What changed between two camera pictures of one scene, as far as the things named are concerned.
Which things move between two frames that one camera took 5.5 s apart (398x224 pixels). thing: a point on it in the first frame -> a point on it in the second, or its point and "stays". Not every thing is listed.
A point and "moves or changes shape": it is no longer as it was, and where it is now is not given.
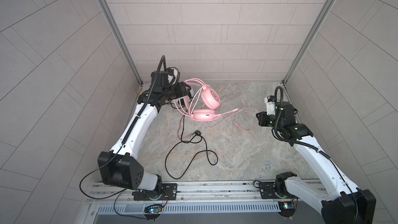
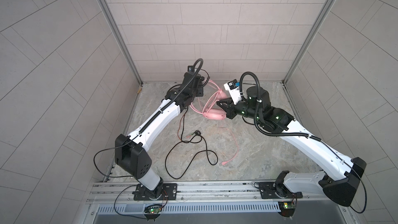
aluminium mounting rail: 217,192 stays
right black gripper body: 266,120 -> 242,108
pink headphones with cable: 202,102 moves or changes shape
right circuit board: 287,208 stays
